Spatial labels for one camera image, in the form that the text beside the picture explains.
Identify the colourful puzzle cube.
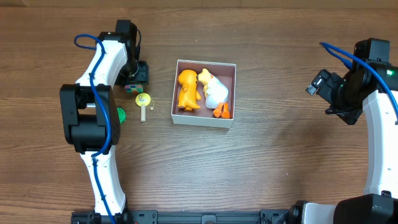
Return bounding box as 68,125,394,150
124,84,144,95

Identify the yellow wooden rattle drum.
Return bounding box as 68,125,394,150
136,93,154,123

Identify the green plastic wheel toy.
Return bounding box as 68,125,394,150
117,108,126,124

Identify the orange rubber bear toy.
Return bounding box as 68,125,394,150
178,69,201,111

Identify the white plush duck toy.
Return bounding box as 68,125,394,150
198,68,231,119

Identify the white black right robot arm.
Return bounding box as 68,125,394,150
285,38,397,223

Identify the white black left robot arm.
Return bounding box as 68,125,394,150
60,20,149,223

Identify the white cardboard box pink inside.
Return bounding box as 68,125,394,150
171,60,236,128

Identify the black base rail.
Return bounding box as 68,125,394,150
70,209,308,224

